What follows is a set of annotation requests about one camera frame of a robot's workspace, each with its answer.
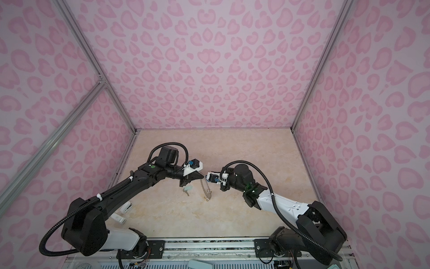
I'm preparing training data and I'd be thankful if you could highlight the silver perforated metal ring disc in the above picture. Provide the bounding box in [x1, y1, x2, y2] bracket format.
[200, 179, 212, 201]

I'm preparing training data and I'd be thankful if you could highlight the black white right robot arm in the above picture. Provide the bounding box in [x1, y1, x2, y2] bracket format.
[207, 160, 347, 266]

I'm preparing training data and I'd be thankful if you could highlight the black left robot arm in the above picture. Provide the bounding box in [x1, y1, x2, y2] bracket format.
[61, 143, 204, 258]

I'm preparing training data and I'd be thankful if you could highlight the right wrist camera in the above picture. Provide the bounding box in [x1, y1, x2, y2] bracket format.
[206, 171, 228, 184]

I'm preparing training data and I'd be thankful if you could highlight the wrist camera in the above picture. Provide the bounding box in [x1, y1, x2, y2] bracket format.
[183, 159, 203, 176]
[206, 171, 228, 184]

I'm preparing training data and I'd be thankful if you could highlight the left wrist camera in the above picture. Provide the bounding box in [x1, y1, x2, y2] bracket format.
[183, 159, 203, 176]

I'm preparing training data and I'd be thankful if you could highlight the black corrugated right cable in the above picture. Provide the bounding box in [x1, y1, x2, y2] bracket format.
[219, 160, 343, 262]

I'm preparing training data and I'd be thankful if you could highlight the black corrugated cable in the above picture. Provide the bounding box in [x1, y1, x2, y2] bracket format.
[38, 142, 189, 257]
[219, 160, 343, 262]

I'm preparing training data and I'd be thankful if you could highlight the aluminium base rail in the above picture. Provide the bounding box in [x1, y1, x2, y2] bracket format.
[63, 236, 358, 269]

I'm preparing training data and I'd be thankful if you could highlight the black corrugated left cable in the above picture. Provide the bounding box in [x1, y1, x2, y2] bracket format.
[38, 142, 189, 257]

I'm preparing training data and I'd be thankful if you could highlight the diagonal aluminium frame bar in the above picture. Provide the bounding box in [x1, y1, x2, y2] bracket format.
[1, 79, 106, 216]

